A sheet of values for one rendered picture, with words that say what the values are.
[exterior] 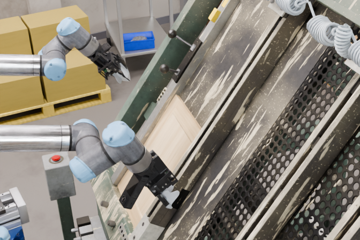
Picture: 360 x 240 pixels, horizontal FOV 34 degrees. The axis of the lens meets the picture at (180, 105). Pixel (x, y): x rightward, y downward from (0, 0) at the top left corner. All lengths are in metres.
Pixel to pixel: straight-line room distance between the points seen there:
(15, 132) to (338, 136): 0.88
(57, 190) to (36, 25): 2.49
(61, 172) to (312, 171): 1.37
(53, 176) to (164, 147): 0.60
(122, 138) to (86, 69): 3.36
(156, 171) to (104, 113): 3.25
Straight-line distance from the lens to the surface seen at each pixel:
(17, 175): 4.35
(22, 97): 4.86
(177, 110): 2.39
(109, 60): 2.24
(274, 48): 2.00
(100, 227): 2.64
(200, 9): 2.60
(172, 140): 2.34
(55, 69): 2.07
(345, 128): 1.65
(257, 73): 2.01
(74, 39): 2.18
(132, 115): 2.72
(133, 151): 1.59
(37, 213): 3.97
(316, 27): 1.63
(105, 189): 2.62
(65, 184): 2.77
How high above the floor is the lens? 2.46
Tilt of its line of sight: 30 degrees down
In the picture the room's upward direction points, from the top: 3 degrees counter-clockwise
